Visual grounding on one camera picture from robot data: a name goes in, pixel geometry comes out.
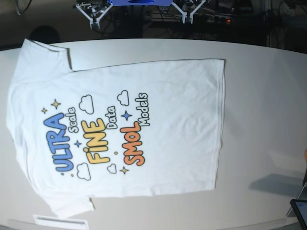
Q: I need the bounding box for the white printed T-shirt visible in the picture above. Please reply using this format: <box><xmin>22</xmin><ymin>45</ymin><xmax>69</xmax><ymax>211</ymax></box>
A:
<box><xmin>7</xmin><ymin>39</ymin><xmax>225</xmax><ymax>218</ymax></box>

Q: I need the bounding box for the power strip with red light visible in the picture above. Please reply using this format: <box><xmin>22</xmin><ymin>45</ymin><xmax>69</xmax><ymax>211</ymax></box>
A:
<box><xmin>153</xmin><ymin>13</ymin><xmax>235</xmax><ymax>24</ymax></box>

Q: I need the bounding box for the white paper label strip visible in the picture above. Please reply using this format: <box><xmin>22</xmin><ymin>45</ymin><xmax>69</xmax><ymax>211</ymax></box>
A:
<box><xmin>33</xmin><ymin>215</ymin><xmax>89</xmax><ymax>230</ymax></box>

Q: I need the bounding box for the black tablet device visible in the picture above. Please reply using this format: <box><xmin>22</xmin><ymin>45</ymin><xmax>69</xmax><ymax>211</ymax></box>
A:
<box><xmin>290</xmin><ymin>199</ymin><xmax>307</xmax><ymax>230</ymax></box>

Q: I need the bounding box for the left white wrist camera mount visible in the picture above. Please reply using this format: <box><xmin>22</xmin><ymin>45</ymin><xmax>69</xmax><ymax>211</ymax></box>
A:
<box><xmin>171</xmin><ymin>0</ymin><xmax>207</xmax><ymax>24</ymax></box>

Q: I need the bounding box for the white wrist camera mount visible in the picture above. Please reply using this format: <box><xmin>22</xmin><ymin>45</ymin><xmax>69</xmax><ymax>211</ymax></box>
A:
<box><xmin>171</xmin><ymin>0</ymin><xmax>207</xmax><ymax>24</ymax></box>
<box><xmin>74</xmin><ymin>0</ymin><xmax>113</xmax><ymax>30</ymax></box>

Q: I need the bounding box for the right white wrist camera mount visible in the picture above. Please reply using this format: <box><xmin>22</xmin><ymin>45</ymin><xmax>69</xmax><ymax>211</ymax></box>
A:
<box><xmin>74</xmin><ymin>0</ymin><xmax>113</xmax><ymax>30</ymax></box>

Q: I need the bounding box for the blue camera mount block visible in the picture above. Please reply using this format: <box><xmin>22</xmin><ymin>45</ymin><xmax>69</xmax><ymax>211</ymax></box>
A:
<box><xmin>108</xmin><ymin>0</ymin><xmax>173</xmax><ymax>6</ymax></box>

